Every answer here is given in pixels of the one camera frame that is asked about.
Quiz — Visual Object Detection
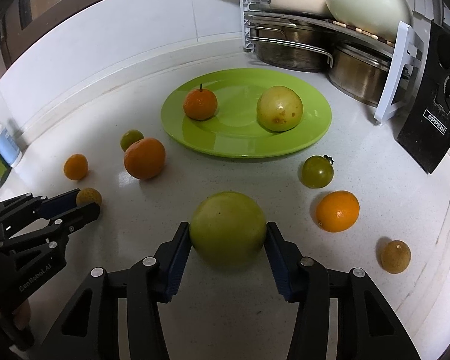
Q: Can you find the large orange tangerine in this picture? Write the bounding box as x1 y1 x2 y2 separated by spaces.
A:
124 137 166 180

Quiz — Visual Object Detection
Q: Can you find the wooden bead trivet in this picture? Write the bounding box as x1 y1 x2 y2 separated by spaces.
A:
334 20 398 47

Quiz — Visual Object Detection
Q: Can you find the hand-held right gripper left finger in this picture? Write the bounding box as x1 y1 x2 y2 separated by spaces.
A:
37 222 192 360

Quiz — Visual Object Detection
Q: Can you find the white blue plastic bottle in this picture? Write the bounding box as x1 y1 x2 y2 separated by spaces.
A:
0 123 22 168

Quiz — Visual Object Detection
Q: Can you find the green plate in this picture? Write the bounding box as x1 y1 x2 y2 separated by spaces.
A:
160 68 332 158

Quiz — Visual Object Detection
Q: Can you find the large green round fruit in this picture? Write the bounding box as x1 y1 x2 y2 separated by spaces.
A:
189 191 267 269

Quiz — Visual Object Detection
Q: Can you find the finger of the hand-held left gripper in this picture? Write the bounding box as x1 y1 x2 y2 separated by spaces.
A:
0 202 101 259
0 188 81 233

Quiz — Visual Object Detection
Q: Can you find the yellow spotted round fruit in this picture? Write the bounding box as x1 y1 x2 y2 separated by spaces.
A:
256 86 304 133

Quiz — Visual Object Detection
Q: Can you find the person's left hand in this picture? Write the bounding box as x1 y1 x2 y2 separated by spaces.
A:
11 301 32 331

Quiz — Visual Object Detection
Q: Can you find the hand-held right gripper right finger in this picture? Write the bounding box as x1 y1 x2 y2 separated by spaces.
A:
265 221 422 360

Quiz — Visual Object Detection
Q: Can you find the tangerine with stem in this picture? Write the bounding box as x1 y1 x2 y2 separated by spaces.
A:
182 83 218 121

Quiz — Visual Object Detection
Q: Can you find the bright orange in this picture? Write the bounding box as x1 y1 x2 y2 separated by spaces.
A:
315 191 360 232

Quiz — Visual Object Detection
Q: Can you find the steel saucepan with long handle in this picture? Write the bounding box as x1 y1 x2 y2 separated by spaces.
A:
247 37 409 106

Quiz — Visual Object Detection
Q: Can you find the small green citrus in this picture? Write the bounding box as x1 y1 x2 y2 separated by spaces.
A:
120 129 145 152

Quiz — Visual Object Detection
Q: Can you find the black OPPEIN board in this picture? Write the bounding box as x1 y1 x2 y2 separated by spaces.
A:
395 20 450 175

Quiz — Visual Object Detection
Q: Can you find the steel pot with loop handle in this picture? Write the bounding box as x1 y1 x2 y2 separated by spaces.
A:
249 22 336 73

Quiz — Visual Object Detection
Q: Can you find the small orange kumquat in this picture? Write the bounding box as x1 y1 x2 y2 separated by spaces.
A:
64 154 89 181

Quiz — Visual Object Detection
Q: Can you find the white pot rack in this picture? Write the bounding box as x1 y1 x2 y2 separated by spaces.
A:
240 0 424 124

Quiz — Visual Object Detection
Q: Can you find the green tomato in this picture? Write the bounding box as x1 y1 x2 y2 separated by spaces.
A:
302 154 335 189

